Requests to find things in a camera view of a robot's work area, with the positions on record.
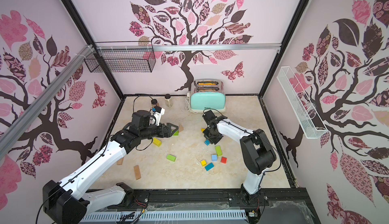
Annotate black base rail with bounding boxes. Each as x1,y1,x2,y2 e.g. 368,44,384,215
108,188,312,209

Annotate brown spice jar black lid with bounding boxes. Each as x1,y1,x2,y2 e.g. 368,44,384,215
151,99,160,107

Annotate white wire shelf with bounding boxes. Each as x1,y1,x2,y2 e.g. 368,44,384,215
277,66,328,139

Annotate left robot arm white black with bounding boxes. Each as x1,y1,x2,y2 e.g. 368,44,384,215
40,110,179,224

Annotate yellow rectangular block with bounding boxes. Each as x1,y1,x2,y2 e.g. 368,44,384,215
153,138,162,147

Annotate mint green toaster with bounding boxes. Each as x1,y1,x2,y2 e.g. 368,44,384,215
189,79,226,113

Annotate red cube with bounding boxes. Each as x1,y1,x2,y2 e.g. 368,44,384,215
220,157,227,164

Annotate teal block lower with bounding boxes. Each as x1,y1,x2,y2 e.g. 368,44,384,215
205,163,214,171

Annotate beige spice jar black lid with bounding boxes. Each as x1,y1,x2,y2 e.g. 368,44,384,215
164,94,173,107

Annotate aluminium rail back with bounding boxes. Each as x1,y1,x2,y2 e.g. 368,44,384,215
97,43,282,52

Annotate aluminium rail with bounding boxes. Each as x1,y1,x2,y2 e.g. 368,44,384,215
97,43,282,52
1,45,93,158

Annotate white cable duct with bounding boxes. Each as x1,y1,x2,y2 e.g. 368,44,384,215
80,209,247,224

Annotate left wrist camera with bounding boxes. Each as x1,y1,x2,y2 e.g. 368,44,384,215
152,106,165,126

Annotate aluminium rail left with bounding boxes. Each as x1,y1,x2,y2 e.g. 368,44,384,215
1,45,93,158

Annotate natural wood plank block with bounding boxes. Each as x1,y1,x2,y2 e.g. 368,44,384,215
134,165,141,180

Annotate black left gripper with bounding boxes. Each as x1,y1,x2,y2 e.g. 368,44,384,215
139,123,178,140

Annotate black wire basket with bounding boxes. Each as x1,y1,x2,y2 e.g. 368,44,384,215
84,41,157,73

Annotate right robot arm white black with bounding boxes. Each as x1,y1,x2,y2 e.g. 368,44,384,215
202,109,277,197

